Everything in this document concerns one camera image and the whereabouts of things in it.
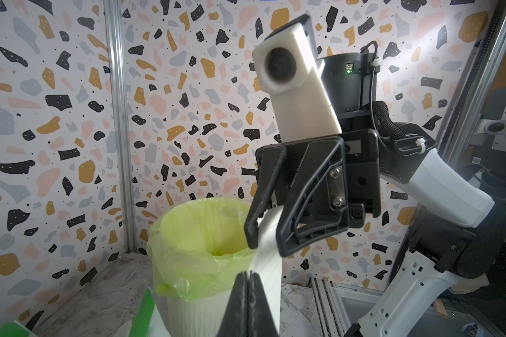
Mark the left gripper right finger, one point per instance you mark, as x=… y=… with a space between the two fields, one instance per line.
x=260 y=322

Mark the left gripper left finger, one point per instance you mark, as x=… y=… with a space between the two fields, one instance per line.
x=234 y=323

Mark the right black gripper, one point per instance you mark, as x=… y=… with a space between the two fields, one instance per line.
x=325 y=186

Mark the receipt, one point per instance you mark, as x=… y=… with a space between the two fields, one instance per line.
x=267 y=263

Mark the green white bag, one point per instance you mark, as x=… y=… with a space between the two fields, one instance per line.
x=148 y=321
x=15 y=329

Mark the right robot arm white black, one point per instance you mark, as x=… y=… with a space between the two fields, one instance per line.
x=459 y=230

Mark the white trash bin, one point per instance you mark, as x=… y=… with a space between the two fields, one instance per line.
x=196 y=305

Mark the yellow-green bin liner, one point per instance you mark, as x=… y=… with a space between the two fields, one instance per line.
x=197 y=248

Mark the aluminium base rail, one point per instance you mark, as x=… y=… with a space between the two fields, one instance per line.
x=340 y=305

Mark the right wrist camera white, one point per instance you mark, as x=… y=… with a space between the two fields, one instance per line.
x=289 y=72

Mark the right corner aluminium post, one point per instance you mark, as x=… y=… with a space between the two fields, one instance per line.
x=120 y=107

